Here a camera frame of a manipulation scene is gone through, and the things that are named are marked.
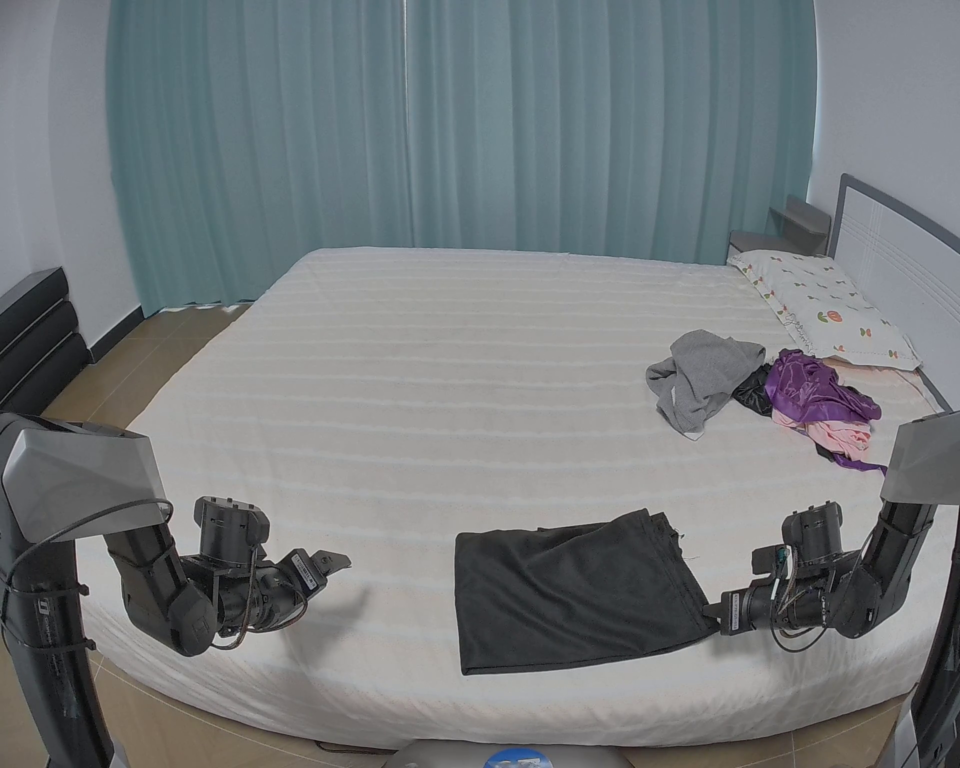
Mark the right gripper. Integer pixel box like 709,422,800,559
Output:
718,583,781,639

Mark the black chest of drawers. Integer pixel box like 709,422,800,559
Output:
0,267,91,410

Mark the black T-shirt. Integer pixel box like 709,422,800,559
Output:
453,508,714,678

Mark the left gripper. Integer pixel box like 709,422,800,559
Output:
262,549,353,627

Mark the pink garment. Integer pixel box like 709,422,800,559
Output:
772,408,875,462

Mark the white printed pillow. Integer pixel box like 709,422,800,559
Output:
726,249,924,372

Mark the bed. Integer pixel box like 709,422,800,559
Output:
75,172,960,751

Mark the blue-green curtain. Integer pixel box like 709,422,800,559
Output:
105,0,819,316

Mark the purple garment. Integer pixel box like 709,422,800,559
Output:
765,348,890,475

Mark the black shiny garment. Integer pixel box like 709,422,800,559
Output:
731,365,777,419

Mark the grey bedside table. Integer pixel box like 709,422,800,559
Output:
727,195,832,264

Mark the grey garment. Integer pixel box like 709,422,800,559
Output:
646,330,768,441

